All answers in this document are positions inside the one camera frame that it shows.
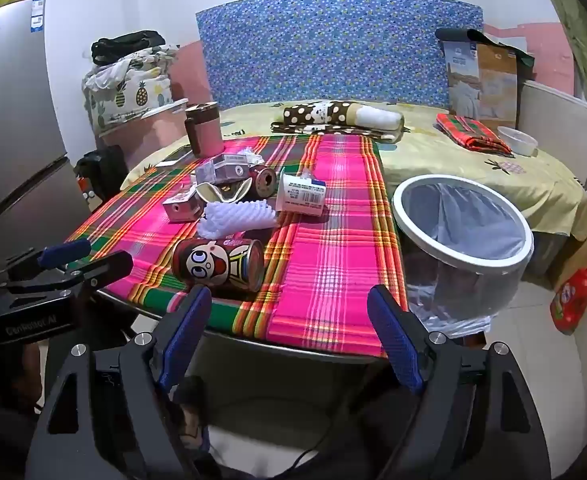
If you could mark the white trash bin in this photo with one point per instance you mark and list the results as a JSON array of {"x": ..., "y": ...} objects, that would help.
[{"x": 463, "y": 280}]

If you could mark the pink plaid tablecloth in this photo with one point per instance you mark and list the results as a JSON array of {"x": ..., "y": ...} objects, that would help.
[{"x": 333, "y": 260}]

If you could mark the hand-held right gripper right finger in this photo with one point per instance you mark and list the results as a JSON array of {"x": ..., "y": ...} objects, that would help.
[{"x": 398, "y": 340}]

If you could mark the white bowl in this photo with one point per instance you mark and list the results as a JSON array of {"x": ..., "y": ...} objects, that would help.
[{"x": 518, "y": 141}]

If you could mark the white plastic bag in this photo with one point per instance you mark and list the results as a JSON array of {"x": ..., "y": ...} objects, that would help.
[{"x": 105, "y": 75}]

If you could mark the white foam net sleeve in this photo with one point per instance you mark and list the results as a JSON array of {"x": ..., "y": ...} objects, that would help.
[{"x": 238, "y": 217}]

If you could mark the yellow pineapple print bedsheet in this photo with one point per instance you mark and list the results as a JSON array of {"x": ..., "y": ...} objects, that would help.
[{"x": 473, "y": 175}]

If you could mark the blue floral headboard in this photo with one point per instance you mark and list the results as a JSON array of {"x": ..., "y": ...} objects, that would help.
[{"x": 333, "y": 45}]

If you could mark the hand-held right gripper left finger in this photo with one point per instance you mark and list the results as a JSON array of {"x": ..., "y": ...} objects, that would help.
[{"x": 188, "y": 335}]

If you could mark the white labelled plastic cup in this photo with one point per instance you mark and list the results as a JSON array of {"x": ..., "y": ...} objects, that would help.
[{"x": 301, "y": 192}]

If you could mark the red cartoon face can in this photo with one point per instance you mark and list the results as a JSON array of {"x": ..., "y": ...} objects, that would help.
[{"x": 213, "y": 262}]

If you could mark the small pink drink carton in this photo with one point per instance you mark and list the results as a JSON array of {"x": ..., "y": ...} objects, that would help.
[{"x": 181, "y": 207}]

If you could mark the rolled brown polka-dot blanket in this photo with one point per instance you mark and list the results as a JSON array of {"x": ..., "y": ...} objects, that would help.
[{"x": 343, "y": 112}]

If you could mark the folded red plaid cloth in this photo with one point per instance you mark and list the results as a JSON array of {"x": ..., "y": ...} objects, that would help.
[{"x": 471, "y": 132}]

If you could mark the black bag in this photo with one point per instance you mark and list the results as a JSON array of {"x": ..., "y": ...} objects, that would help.
[{"x": 128, "y": 45}]

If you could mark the red drink can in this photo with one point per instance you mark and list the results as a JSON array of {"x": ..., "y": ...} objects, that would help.
[{"x": 263, "y": 180}]

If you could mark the pineapple print storage bag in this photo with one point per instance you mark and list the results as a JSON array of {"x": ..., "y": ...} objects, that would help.
[{"x": 138, "y": 92}]

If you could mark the black suitcase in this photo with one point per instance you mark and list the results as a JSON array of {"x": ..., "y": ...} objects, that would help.
[{"x": 104, "y": 170}]

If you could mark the pink mug with brown lid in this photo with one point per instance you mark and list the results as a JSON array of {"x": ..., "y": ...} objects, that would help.
[{"x": 206, "y": 132}]

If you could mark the crushed patterned paper cup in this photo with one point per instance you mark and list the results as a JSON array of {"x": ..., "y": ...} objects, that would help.
[{"x": 223, "y": 192}]

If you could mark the printed cardboard box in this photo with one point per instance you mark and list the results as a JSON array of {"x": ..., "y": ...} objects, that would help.
[{"x": 493, "y": 85}]

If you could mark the folded brown polka-dot blanket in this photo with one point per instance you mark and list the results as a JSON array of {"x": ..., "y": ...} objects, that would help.
[{"x": 323, "y": 132}]

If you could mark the silver refrigerator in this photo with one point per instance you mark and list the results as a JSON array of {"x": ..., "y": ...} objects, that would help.
[{"x": 13, "y": 110}]

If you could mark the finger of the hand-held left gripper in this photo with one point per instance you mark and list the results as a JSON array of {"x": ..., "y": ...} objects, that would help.
[
  {"x": 65, "y": 253},
  {"x": 105, "y": 267}
]

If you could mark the white phone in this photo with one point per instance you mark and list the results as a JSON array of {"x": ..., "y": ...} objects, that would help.
[{"x": 176, "y": 156}]

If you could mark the red plastic bag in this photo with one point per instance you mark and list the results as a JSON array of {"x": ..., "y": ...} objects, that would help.
[{"x": 576, "y": 300}]

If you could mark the box of colourful items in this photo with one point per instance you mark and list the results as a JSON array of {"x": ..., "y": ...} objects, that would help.
[{"x": 85, "y": 190}]

